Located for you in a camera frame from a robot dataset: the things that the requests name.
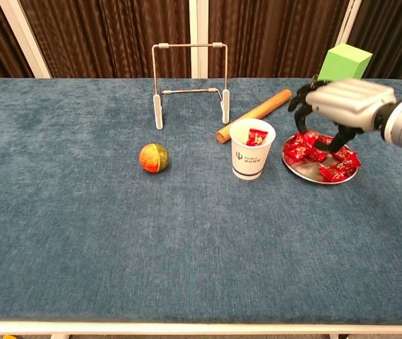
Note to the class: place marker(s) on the white partition frame post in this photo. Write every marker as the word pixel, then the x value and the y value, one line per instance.
pixel 198 21
pixel 350 17
pixel 24 39

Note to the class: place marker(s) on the red candy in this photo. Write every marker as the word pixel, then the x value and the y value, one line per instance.
pixel 319 155
pixel 306 137
pixel 297 152
pixel 348 160
pixel 335 172
pixel 257 137

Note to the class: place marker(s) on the orange and green ball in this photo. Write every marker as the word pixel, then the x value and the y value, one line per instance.
pixel 153 157

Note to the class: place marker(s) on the white paper cup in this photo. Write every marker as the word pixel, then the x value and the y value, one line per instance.
pixel 252 159

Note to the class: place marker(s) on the green cube block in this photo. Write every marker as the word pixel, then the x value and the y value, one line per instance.
pixel 345 63

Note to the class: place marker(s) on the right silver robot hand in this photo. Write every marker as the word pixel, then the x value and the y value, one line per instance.
pixel 352 102

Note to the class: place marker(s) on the metal bowl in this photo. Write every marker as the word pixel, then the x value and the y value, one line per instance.
pixel 310 170

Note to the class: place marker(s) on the wooden rolling pin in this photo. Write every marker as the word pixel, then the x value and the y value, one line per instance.
pixel 250 116

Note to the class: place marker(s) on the blue table cloth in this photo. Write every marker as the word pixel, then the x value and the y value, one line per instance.
pixel 116 229

